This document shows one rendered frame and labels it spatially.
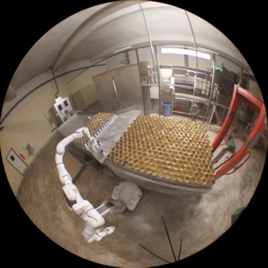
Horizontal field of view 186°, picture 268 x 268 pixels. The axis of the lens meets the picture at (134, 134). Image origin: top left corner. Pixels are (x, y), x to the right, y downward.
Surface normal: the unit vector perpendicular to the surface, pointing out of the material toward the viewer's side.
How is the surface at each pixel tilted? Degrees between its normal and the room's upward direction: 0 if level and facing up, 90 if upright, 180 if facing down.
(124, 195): 0
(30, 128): 90
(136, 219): 0
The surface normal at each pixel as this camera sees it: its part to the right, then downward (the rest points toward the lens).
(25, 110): 0.90, 0.18
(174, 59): -0.42, 0.65
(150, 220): -0.15, -0.73
